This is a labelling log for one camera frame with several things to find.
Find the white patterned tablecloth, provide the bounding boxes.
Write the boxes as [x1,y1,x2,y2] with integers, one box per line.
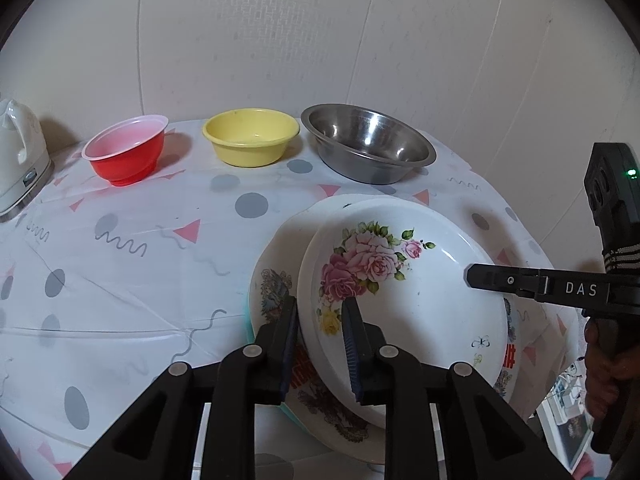
[0,117,586,480]

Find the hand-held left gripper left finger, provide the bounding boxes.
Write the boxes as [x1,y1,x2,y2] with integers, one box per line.
[65,296,301,480]

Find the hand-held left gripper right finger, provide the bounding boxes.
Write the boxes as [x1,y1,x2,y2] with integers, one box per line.
[341,296,561,480]

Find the white plate with red print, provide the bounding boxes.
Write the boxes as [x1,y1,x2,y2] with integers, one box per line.
[248,193,521,463]

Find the stainless steel bowl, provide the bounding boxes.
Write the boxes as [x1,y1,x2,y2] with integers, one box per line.
[300,103,437,185]

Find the white electric kettle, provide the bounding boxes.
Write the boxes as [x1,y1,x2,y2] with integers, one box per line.
[0,97,53,223]

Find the yellow plastic bowl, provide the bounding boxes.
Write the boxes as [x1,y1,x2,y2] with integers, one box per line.
[202,108,301,167]

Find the white rose print plate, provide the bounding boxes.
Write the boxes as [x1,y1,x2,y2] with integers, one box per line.
[297,198,509,430]

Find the red plastic bowl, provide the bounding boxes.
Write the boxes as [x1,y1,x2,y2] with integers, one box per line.
[81,114,169,187]

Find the white box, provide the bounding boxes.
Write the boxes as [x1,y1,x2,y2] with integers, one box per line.
[537,365,596,468]

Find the person's right hand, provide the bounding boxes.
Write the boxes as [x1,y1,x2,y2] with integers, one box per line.
[584,320,623,420]

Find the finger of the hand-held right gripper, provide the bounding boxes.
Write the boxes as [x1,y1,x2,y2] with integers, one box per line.
[465,263,613,318]

